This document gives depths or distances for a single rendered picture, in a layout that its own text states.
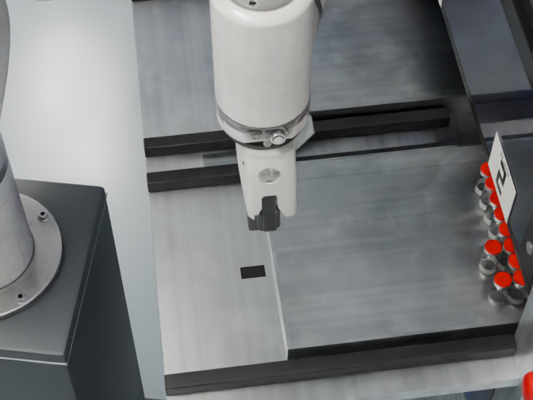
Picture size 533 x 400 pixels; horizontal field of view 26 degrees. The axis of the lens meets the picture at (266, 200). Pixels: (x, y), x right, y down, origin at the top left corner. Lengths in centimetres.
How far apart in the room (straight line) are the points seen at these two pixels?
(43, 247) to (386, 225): 42
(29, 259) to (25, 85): 139
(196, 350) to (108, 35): 163
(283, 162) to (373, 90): 55
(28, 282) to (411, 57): 60
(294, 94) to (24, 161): 172
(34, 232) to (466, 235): 53
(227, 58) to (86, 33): 195
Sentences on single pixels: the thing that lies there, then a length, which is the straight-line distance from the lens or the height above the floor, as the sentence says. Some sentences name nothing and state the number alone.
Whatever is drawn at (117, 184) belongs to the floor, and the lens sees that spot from 258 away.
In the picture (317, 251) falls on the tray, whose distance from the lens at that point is 141.
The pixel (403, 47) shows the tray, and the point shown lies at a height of 88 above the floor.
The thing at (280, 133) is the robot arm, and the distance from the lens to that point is 100.
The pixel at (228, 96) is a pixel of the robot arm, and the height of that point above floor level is 132.
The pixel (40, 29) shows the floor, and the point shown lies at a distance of 291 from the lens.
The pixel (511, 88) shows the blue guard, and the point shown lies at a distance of 126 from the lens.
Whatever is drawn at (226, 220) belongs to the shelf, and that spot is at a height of 88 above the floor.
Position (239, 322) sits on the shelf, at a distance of 136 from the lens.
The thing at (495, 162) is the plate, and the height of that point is 102.
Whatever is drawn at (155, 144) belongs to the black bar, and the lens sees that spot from 149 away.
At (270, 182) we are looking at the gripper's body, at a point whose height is 121.
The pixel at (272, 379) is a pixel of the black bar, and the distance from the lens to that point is 131.
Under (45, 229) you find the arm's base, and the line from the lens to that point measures 146.
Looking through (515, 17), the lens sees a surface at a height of 120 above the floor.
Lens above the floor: 206
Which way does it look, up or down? 54 degrees down
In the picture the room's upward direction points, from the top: straight up
